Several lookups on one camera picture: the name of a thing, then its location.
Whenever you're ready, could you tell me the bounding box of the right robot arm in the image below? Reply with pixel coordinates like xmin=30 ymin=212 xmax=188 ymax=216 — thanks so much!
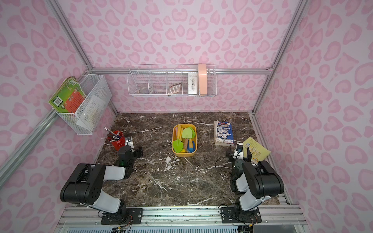
xmin=225 ymin=150 xmax=285 ymax=212

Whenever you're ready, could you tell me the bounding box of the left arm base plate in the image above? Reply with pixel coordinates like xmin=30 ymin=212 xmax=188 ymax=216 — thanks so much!
xmin=101 ymin=208 xmax=144 ymax=226

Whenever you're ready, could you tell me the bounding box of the yellow green booklet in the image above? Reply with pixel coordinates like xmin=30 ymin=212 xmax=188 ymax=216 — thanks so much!
xmin=243 ymin=137 xmax=271 ymax=164

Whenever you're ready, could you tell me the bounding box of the pink box in shelf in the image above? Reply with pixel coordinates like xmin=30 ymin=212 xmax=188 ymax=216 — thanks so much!
xmin=198 ymin=63 xmax=207 ymax=95

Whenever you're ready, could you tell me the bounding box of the green pointed trowel yellow handle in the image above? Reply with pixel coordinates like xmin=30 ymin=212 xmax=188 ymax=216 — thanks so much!
xmin=173 ymin=125 xmax=184 ymax=153

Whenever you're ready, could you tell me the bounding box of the round green trowel yellow handle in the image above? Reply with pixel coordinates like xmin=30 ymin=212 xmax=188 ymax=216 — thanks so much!
xmin=189 ymin=126 xmax=196 ymax=139

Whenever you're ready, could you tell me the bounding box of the white paper in basket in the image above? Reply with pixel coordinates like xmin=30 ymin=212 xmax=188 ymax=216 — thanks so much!
xmin=76 ymin=95 xmax=105 ymax=131

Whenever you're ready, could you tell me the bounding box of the yellow plastic storage box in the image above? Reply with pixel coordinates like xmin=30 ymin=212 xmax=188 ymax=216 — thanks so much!
xmin=172 ymin=124 xmax=198 ymax=157

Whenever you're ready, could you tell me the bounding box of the white box in shelf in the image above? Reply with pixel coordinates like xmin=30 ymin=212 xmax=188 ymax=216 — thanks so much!
xmin=187 ymin=73 xmax=198 ymax=95

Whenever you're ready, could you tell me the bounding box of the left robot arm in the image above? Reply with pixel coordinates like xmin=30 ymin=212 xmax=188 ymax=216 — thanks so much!
xmin=60 ymin=146 xmax=143 ymax=216

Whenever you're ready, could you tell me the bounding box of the red pen cup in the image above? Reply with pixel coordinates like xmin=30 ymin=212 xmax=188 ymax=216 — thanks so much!
xmin=105 ymin=127 xmax=126 ymax=151

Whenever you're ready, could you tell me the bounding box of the round metal tin in shelf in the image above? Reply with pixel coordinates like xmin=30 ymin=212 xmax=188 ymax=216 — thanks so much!
xmin=138 ymin=84 xmax=149 ymax=95

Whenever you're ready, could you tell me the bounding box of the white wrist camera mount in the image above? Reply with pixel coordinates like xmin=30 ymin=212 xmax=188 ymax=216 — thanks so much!
xmin=233 ymin=143 xmax=244 ymax=160
xmin=125 ymin=136 xmax=135 ymax=149

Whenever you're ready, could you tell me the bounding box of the white wire shelf back wall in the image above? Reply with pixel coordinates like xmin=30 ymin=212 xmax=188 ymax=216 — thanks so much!
xmin=127 ymin=64 xmax=217 ymax=97

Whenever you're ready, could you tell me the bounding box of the thick blue cover book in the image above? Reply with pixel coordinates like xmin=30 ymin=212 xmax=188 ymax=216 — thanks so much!
xmin=214 ymin=121 xmax=234 ymax=146

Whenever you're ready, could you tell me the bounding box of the purple shovel pink handle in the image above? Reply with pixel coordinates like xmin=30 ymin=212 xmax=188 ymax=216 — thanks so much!
xmin=174 ymin=126 xmax=178 ymax=140

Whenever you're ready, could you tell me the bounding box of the blue shovel wooden handle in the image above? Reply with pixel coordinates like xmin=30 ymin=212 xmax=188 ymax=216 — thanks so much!
xmin=187 ymin=140 xmax=196 ymax=153

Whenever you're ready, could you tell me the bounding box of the small calculator in shelf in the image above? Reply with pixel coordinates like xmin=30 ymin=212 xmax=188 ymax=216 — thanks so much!
xmin=167 ymin=83 xmax=182 ymax=96

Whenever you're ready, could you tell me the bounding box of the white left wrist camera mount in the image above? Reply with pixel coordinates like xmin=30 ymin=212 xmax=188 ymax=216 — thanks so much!
xmin=125 ymin=136 xmax=135 ymax=149

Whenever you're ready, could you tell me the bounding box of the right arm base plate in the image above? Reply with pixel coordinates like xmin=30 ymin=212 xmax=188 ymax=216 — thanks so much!
xmin=218 ymin=206 xmax=262 ymax=225

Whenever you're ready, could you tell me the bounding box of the pale green shovel wooden handle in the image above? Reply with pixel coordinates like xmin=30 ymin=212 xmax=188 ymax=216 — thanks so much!
xmin=182 ymin=128 xmax=192 ymax=151

